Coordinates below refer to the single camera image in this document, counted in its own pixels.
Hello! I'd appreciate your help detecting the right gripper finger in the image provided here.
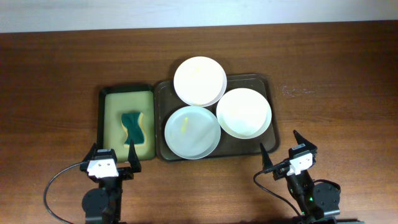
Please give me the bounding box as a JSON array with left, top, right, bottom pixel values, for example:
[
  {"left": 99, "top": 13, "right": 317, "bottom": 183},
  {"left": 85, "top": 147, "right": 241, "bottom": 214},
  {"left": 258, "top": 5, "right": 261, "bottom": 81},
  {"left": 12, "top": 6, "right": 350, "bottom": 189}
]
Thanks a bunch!
[
  {"left": 293, "top": 130, "right": 317, "bottom": 150},
  {"left": 259, "top": 143, "right": 273, "bottom": 173}
]

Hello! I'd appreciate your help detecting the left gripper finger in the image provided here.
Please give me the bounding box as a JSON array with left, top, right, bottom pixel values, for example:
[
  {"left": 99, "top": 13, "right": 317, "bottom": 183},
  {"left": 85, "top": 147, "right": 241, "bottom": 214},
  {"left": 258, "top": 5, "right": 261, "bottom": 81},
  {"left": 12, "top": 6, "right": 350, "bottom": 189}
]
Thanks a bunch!
[
  {"left": 128, "top": 140, "right": 142, "bottom": 173},
  {"left": 82, "top": 143, "right": 97, "bottom": 164}
]

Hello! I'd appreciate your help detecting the green and yellow sponge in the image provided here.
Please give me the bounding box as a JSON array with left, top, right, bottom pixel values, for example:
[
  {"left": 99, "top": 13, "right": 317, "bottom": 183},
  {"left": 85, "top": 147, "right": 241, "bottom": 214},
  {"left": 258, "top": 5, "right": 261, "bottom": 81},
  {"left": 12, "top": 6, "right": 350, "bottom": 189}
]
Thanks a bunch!
[{"left": 121, "top": 112, "right": 146, "bottom": 147}]

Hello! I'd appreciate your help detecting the white plate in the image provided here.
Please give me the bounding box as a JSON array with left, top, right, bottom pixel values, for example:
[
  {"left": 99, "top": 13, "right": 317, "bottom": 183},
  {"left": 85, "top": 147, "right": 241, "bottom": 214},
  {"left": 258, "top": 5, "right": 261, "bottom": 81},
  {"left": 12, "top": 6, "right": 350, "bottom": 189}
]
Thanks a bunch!
[
  {"left": 216, "top": 88, "right": 272, "bottom": 139},
  {"left": 173, "top": 56, "right": 227, "bottom": 107}
]

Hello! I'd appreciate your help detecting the pale blue plate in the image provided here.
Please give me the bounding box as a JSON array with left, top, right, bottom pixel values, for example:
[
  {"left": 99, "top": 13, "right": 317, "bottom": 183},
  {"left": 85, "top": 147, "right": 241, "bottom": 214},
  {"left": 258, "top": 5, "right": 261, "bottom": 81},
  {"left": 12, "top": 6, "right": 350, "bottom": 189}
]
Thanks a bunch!
[{"left": 164, "top": 106, "right": 221, "bottom": 160}]

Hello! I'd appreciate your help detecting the white plate top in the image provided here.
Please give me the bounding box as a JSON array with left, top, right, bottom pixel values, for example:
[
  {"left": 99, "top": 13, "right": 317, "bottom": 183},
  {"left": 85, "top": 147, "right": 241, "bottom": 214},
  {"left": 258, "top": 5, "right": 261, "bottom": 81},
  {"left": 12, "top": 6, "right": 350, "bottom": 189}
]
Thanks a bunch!
[{"left": 173, "top": 56, "right": 227, "bottom": 107}]

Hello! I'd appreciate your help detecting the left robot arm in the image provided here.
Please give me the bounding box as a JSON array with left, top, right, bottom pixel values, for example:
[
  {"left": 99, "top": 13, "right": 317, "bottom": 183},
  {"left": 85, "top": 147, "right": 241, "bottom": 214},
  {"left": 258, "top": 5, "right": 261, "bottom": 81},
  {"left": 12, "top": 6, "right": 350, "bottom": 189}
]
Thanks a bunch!
[{"left": 80, "top": 141, "right": 141, "bottom": 223}]

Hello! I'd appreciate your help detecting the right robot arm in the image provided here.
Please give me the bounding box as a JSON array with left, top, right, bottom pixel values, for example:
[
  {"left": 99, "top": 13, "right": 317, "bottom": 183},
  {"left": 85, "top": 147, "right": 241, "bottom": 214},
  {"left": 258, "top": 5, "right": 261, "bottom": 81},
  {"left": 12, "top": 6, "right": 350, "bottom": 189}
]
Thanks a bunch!
[{"left": 253, "top": 131, "right": 341, "bottom": 223}]

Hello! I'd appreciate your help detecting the brown plastic serving tray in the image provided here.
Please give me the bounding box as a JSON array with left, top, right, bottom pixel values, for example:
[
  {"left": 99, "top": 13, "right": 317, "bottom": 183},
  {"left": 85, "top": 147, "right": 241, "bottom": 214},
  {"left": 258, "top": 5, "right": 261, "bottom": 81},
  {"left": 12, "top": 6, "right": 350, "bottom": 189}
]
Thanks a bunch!
[{"left": 154, "top": 73, "right": 280, "bottom": 162}]

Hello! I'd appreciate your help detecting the small dark green tray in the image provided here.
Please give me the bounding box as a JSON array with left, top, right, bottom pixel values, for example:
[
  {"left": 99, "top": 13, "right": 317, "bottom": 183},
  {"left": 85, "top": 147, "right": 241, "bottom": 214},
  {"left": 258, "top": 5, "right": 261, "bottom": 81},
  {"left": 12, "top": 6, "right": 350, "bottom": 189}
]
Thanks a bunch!
[{"left": 96, "top": 83, "right": 154, "bottom": 149}]

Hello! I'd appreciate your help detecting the large yellow foam pad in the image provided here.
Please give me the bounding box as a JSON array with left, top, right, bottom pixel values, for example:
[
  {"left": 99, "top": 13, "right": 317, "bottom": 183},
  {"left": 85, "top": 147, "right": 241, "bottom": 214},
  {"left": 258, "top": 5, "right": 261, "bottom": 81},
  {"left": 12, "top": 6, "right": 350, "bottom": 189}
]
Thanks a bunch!
[{"left": 101, "top": 90, "right": 155, "bottom": 163}]

